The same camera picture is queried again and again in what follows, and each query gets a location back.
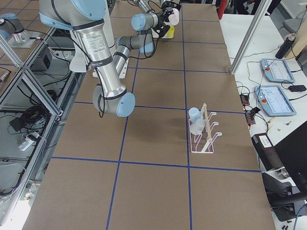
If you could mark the black box with label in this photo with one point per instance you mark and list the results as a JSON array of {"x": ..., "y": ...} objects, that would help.
[{"x": 268, "y": 157}]

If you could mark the white wire cup rack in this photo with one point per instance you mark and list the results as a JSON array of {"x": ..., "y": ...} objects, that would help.
[{"x": 199, "y": 143}]

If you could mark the black computer monitor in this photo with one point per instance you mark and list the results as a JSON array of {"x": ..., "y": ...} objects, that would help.
[{"x": 292, "y": 151}]

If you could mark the yellow cup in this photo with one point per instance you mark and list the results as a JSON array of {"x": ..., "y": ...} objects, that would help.
[{"x": 170, "y": 33}]

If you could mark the near teach pendant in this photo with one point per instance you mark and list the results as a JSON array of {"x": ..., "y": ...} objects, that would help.
[{"x": 274, "y": 101}]

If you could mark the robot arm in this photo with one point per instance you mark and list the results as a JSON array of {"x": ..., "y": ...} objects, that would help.
[
  {"x": 86, "y": 19},
  {"x": 150, "y": 26}
]

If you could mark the black power adapter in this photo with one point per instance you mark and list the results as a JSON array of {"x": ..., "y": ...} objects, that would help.
[{"x": 297, "y": 88}]

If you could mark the grey office chair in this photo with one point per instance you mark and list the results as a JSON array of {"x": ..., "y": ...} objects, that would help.
[{"x": 297, "y": 10}]

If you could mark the aluminium frame post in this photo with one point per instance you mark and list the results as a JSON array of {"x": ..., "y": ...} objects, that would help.
[{"x": 260, "y": 13}]

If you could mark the pink cup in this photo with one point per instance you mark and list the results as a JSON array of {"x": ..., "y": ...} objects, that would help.
[{"x": 174, "y": 17}]

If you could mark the black water bottle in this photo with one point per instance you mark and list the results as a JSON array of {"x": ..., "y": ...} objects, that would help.
[{"x": 285, "y": 47}]

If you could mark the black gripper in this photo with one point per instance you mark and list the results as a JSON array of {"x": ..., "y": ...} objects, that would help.
[{"x": 164, "y": 16}]

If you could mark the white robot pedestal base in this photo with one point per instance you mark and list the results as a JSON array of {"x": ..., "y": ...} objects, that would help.
[{"x": 80, "y": 62}]

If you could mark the light blue cup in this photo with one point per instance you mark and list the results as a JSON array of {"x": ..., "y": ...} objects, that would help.
[{"x": 194, "y": 114}]

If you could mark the far teach pendant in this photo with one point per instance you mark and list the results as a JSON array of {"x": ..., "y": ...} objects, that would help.
[{"x": 277, "y": 70}]

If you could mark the teach pendant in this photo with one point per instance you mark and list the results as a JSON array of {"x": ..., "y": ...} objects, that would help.
[
  {"x": 274, "y": 101},
  {"x": 277, "y": 70}
]

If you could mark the grey cup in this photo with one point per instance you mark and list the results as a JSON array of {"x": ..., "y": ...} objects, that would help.
[{"x": 197, "y": 127}]

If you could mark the wooden rack dowel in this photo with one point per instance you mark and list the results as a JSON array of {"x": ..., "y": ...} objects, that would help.
[{"x": 208, "y": 128}]

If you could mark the black monitor stand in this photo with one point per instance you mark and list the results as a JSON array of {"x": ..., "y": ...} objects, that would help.
[{"x": 285, "y": 199}]

